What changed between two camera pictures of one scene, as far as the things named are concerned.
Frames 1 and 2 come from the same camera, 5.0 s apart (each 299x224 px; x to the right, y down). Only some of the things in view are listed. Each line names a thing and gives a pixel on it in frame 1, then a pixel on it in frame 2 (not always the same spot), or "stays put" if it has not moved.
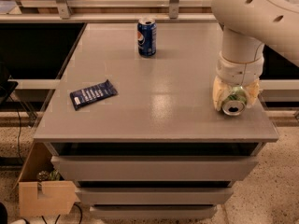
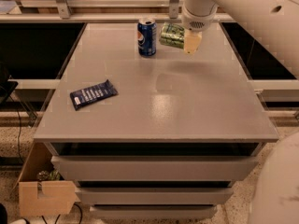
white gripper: x=239 y=72 to x=195 y=21
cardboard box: x=42 y=199 stays put
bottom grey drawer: x=152 y=212 stays put
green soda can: x=235 y=102 to x=172 y=35
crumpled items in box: x=49 y=175 stays put
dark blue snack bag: x=92 y=94 stays put
